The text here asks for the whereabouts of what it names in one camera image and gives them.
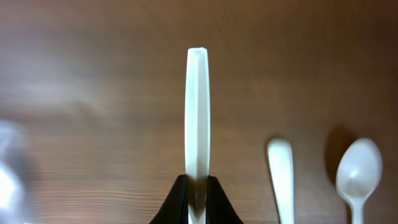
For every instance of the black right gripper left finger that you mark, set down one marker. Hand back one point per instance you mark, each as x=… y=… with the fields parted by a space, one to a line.
x=174 y=209

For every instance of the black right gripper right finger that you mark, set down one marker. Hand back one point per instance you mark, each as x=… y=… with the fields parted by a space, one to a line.
x=219 y=209

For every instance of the white spoon slim handle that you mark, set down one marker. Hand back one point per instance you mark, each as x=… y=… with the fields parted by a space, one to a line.
x=281 y=166

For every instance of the white flat-handle spoon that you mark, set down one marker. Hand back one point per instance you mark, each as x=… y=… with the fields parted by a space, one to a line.
x=197 y=132

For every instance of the clear container right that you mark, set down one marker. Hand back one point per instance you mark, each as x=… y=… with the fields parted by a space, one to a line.
x=15 y=196

